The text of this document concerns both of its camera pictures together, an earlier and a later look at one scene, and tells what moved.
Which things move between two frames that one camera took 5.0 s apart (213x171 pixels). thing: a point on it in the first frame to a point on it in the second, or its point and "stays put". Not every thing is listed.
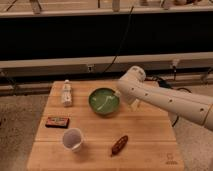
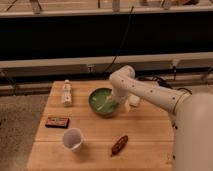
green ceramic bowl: (104, 100) stays put
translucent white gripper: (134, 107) to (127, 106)
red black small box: (57, 122) stays put
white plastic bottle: (67, 93) stays put
